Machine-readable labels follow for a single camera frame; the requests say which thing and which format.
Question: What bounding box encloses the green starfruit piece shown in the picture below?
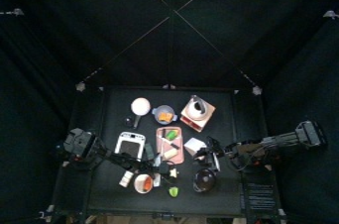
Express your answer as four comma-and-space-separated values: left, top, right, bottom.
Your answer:
167, 185, 180, 198

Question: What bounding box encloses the white cube box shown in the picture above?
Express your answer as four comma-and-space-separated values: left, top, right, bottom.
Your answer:
183, 137, 208, 157

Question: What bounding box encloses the pale yellow toy food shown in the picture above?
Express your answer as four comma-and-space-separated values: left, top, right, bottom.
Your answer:
163, 149, 179, 161

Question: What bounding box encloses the white bowl with carrot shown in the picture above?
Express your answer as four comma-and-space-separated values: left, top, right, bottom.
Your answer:
132, 173, 155, 195

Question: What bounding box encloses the pink cutting board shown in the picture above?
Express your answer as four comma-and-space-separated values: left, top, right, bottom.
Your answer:
155, 126, 186, 166

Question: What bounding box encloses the black toy pan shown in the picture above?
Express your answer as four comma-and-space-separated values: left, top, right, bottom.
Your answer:
192, 157, 222, 193

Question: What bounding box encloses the toy knife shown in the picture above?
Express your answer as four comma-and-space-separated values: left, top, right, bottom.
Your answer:
158, 136, 182, 151

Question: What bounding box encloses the cream toy block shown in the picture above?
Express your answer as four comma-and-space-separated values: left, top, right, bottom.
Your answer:
118, 169, 135, 188

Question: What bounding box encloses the green toy vegetable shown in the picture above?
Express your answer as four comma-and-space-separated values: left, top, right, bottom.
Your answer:
164, 129, 180, 141

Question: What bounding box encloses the white toy scale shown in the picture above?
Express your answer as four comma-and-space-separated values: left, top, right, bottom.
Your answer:
114, 131, 147, 161

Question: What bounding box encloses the white pot with lid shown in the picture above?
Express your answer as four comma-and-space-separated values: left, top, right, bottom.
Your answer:
183, 94, 210, 122

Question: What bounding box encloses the orange toy food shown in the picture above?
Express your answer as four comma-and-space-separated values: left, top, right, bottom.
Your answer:
158, 112, 175, 123

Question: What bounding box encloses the blue-grey toy pot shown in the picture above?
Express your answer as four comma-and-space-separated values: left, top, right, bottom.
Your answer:
151, 104, 179, 126

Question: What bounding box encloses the white toy frying pan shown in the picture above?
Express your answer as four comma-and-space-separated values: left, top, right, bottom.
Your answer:
130, 97, 152, 129

